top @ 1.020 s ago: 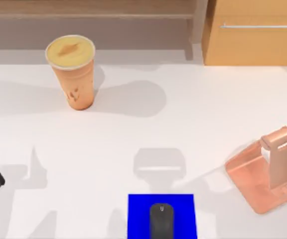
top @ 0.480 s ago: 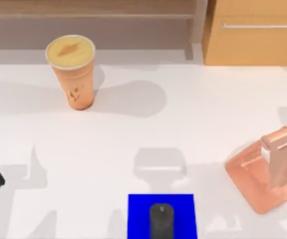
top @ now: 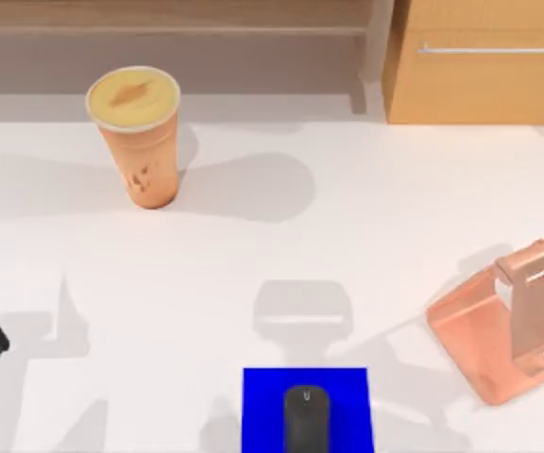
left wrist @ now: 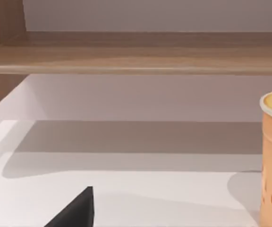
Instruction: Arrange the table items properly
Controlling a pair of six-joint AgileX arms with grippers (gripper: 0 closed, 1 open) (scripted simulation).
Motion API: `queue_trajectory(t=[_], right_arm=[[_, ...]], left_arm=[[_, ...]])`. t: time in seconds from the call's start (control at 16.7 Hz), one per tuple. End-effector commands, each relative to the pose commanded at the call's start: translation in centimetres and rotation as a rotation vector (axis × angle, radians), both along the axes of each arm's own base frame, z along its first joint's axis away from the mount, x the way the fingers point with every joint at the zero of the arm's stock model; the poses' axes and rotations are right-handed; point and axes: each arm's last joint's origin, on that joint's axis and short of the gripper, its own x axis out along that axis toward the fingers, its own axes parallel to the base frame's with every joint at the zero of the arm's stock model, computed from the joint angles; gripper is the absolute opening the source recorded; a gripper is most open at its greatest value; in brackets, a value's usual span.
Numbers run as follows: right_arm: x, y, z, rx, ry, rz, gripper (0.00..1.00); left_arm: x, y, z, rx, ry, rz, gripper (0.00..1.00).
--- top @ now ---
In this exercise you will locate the black computer mouse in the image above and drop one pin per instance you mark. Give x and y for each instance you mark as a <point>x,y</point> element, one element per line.
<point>306,420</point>

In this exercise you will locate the orange drink cup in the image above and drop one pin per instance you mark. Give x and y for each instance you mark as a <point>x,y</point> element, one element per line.
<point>145,137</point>

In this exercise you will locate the blue mouse pad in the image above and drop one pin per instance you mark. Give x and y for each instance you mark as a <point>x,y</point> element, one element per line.
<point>262,406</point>

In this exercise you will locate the wooden cupboard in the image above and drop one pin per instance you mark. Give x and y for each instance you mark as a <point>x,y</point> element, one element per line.
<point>480,71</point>

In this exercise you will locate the pink phone stand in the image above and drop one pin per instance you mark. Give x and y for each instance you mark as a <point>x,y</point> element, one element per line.
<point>498,325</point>

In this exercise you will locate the wooden open shelf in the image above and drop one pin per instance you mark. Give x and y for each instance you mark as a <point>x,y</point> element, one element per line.
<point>168,42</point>

